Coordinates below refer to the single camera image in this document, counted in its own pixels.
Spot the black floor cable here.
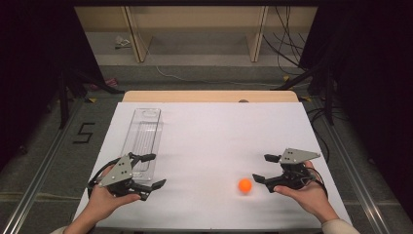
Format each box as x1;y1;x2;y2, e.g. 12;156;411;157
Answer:
306;106;349;164

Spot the pink object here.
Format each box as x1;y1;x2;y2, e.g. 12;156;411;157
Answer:
90;77;119;91

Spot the person's left hand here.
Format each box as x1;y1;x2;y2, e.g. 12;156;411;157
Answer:
85;165;142;225

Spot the metal floor rail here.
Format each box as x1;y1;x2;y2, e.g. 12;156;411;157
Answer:
311;97;393;234
1;97;86;234

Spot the black curtain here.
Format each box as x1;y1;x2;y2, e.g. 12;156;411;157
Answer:
298;0;413;222
0;0;105;170

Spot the white table cover board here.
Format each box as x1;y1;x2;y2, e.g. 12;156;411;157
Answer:
73;101;355;231

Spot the light wooden shelf unit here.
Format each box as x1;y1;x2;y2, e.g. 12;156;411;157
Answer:
73;5;319;64

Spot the orange ball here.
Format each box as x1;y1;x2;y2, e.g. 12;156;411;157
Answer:
238;177;253;194

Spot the hand-held gripper black cable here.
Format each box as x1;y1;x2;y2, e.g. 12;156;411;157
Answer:
310;166;329;200
87;157;123;199

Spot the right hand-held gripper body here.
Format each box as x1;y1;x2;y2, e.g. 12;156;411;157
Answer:
275;147;321;191

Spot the black metal stand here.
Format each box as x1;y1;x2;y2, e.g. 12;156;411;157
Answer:
57;68;125;130
272;60;336;127

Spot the right hand-held gripper black cable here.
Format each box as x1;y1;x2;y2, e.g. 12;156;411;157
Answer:
310;166;329;200

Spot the bundle of black cables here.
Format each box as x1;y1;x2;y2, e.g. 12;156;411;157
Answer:
262;6;309;72

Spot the person's right hand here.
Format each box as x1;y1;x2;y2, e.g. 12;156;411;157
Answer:
273;160;341;225

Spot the grey crumpled object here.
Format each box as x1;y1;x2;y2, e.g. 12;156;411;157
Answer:
114;34;132;51

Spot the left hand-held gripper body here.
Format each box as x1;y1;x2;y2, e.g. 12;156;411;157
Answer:
96;153;151;198

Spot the clear plastic tray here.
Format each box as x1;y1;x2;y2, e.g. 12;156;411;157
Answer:
120;107;165;182

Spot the left hand-held gripper black cable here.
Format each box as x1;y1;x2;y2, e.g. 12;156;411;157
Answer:
87;157;123;199

